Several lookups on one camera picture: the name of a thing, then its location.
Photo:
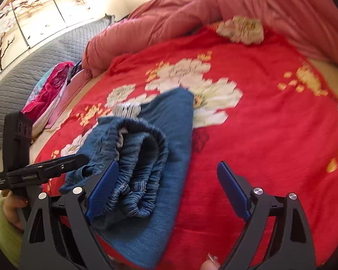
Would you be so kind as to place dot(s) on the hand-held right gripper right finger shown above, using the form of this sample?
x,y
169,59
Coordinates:
x,y
231,188

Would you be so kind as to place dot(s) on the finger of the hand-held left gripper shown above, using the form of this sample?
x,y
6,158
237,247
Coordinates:
x,y
67,163

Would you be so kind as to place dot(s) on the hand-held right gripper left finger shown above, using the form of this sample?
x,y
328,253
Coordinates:
x,y
101,191

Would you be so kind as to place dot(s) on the blue denim pants lace trim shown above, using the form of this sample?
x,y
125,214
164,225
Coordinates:
x,y
169,146

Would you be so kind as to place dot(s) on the person's left forearm green sleeve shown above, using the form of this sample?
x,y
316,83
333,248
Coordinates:
x,y
5,244

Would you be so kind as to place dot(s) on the person's left hand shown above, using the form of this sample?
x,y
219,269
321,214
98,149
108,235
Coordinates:
x,y
14,211

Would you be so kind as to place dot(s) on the person's right hand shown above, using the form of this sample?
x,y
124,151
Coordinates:
x,y
209,263

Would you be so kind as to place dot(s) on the light blue garment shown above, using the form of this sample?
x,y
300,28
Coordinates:
x,y
40,85

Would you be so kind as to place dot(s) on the red floral blanket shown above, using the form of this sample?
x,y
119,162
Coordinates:
x,y
270,132

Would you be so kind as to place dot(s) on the grey quilted headboard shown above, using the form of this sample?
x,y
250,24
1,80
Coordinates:
x,y
31,70

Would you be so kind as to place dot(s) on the salmon pink quilt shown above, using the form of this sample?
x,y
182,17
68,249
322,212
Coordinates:
x,y
186,14

